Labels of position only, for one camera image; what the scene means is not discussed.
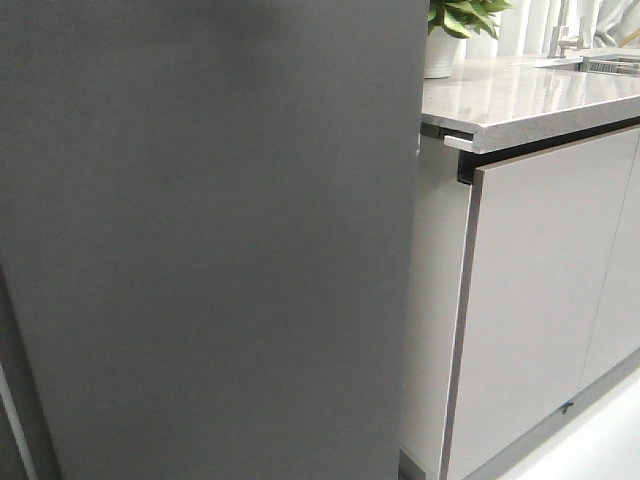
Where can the grey cabinet door left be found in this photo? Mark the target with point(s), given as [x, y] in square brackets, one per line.
[541, 232]

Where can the grey cabinet door right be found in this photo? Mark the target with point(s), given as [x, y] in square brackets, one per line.
[614, 334]

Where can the white plant pot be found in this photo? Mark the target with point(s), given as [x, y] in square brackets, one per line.
[440, 52]

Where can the grey cabinet door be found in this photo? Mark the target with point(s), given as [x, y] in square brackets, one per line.
[541, 232]
[614, 334]

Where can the grey stone countertop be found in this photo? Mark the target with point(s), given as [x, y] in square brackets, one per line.
[488, 105]

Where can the dark grey fridge door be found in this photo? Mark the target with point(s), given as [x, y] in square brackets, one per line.
[206, 214]

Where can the silver sink faucet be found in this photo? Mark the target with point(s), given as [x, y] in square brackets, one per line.
[561, 40]

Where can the metal sink dish rack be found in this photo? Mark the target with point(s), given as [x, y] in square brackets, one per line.
[620, 61]

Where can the white curtain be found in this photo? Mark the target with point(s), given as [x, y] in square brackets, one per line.
[527, 26]

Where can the green potted plant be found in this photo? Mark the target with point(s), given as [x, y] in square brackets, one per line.
[461, 19]

